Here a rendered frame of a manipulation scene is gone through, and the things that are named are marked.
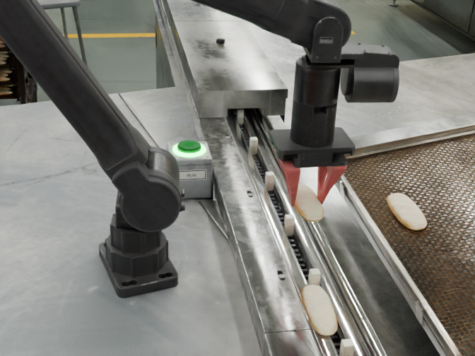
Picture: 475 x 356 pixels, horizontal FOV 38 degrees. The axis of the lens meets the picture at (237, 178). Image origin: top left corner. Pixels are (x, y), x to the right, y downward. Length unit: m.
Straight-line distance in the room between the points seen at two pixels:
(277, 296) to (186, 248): 0.21
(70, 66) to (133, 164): 0.14
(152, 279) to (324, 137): 0.30
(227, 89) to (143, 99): 0.28
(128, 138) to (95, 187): 0.35
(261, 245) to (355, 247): 0.17
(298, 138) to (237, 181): 0.27
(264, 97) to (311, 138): 0.50
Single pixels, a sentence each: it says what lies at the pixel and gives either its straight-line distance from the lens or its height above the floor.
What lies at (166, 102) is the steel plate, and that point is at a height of 0.82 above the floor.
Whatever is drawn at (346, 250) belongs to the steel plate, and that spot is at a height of 0.82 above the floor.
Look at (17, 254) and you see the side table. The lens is 1.06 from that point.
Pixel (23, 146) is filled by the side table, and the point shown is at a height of 0.82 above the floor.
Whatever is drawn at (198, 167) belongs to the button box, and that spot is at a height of 0.88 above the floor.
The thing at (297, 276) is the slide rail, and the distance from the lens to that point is 0.95.
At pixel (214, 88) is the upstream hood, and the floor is 0.92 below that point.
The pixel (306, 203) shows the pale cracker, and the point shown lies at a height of 0.93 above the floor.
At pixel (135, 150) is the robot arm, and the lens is 0.88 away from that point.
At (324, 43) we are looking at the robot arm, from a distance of 0.84.
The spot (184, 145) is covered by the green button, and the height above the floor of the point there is 0.91.
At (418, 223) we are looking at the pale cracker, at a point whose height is 0.91.
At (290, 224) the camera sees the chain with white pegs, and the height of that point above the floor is 0.86.
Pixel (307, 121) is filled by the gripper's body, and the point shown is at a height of 1.06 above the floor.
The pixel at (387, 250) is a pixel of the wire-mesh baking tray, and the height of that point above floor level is 0.90.
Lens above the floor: 1.40
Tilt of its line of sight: 28 degrees down
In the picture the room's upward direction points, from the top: 2 degrees clockwise
